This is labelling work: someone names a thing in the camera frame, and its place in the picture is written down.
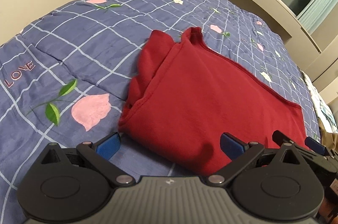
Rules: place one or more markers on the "beige wardrobe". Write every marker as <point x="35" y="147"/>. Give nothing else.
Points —
<point x="323" y="65"/>

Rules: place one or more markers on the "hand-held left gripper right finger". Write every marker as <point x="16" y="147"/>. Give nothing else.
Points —
<point x="233" y="146"/>

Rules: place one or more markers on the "dark red sweater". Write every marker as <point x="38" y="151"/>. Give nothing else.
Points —
<point x="211" y="97"/>

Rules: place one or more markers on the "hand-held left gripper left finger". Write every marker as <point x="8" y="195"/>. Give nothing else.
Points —
<point x="108" y="146"/>

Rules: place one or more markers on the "blue checked floral quilt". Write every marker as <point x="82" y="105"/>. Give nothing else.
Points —
<point x="79" y="36"/>

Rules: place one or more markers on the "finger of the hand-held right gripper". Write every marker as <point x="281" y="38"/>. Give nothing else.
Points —
<point x="315" y="146"/>
<point x="280" y="135"/>

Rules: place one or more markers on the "light blue cloth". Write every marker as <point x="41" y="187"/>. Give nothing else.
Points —
<point x="319" y="99"/>

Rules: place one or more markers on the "brown garment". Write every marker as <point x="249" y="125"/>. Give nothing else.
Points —
<point x="328" y="131"/>

